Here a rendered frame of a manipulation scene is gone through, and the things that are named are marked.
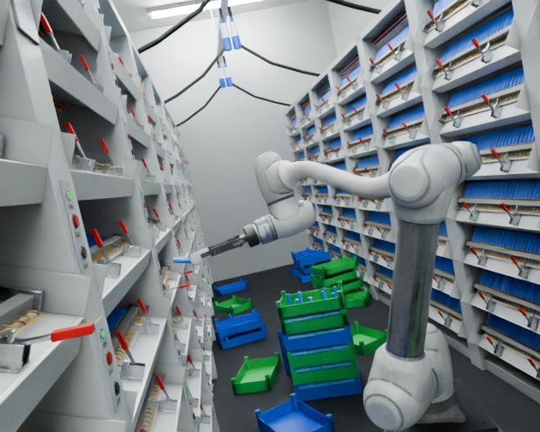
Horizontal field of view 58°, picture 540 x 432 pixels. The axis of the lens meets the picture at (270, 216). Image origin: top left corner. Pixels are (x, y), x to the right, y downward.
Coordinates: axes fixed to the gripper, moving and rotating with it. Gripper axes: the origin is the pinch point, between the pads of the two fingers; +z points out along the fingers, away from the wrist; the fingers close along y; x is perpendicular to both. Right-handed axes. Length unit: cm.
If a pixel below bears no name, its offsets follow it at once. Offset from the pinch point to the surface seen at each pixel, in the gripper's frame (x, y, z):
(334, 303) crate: 48, -47, -45
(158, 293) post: 1.5, 32.5, 12.4
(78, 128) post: -46, 32, 15
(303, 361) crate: 69, -52, -23
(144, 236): -14.1, 32.8, 10.0
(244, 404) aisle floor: 83, -66, 10
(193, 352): 41, -37, 19
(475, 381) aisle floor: 98, -29, -88
